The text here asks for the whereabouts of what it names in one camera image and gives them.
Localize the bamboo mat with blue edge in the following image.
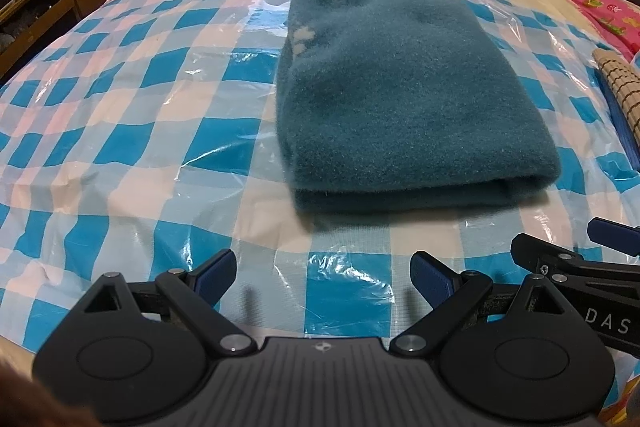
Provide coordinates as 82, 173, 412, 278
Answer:
592, 49, 640, 170

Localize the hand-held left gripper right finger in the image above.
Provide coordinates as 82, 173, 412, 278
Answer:
389, 250, 572, 356

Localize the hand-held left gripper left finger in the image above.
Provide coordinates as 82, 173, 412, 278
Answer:
82, 249, 257, 356

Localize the dark brown cloth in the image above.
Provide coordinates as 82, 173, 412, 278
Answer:
0, 362, 56, 427

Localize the blue checkered plastic sheet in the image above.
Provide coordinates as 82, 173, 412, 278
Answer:
0, 0, 640, 358

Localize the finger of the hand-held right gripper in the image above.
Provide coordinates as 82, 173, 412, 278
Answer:
511, 233, 640, 283
588, 217, 640, 245

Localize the teal flower-patterned sweater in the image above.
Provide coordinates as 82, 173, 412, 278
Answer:
276, 0, 561, 214

